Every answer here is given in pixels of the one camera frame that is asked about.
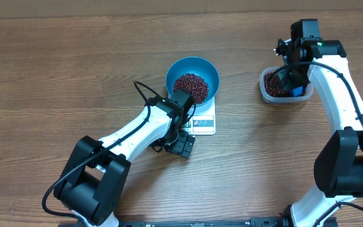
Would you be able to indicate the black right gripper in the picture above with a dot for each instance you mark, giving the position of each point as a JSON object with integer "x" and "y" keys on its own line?
{"x": 288, "y": 84}

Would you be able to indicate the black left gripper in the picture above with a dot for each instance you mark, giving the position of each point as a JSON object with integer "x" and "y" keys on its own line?
{"x": 179, "y": 148}

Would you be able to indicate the blue plastic measuring scoop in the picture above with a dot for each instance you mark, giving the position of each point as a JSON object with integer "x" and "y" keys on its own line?
{"x": 299, "y": 91}

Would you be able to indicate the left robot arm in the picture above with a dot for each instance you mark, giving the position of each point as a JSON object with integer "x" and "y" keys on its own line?
{"x": 94, "y": 176}

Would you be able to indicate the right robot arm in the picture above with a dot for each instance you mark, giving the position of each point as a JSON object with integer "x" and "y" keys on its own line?
{"x": 338, "y": 169}

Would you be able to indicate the white digital kitchen scale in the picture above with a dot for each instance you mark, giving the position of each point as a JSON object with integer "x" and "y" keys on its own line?
{"x": 203, "y": 122}

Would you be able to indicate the red beans in bowl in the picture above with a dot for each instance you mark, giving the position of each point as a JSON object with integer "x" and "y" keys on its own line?
{"x": 193, "y": 84}

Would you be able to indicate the blue metal bowl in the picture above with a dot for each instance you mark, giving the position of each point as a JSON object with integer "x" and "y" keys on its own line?
{"x": 198, "y": 66}

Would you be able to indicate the red adzuki beans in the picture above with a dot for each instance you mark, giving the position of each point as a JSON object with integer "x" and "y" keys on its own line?
{"x": 272, "y": 86}

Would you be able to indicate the clear plastic container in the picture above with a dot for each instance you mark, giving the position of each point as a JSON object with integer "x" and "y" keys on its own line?
{"x": 282, "y": 100}

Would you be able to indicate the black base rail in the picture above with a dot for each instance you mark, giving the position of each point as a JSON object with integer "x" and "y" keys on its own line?
{"x": 252, "y": 222}

